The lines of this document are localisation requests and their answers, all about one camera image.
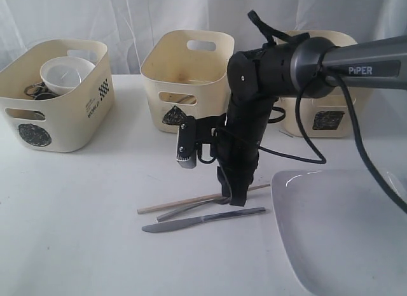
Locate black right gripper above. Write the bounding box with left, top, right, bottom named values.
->
left=213, top=117, right=264, bottom=207

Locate steel fork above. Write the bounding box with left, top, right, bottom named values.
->
left=156, top=197, right=230, bottom=223

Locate wooden chopstick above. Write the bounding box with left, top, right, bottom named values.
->
left=137, top=182, right=271, bottom=215

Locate white round bowl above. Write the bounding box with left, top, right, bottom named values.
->
left=39, top=56, right=95, bottom=95

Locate steel mug with wire handle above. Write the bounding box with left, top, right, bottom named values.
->
left=24, top=82, right=59, bottom=101

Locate steel spoon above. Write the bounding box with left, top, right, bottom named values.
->
left=176, top=95, right=197, bottom=105

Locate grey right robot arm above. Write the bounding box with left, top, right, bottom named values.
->
left=214, top=33, right=406, bottom=210

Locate steel table knife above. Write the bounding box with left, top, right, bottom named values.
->
left=141, top=207, right=267, bottom=233

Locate cream bin with square mark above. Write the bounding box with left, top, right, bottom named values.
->
left=276, top=30, right=373, bottom=138

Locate large white square plate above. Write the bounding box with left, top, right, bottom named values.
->
left=272, top=169, right=406, bottom=295

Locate cream bin with triangle mark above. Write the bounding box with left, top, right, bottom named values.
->
left=141, top=30, right=235, bottom=133

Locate cream bin with circle mark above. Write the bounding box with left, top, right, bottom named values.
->
left=1, top=39, right=114, bottom=153

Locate white backdrop curtain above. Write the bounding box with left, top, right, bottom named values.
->
left=1, top=0, right=406, bottom=74

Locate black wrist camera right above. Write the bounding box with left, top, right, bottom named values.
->
left=176, top=113, right=226, bottom=170

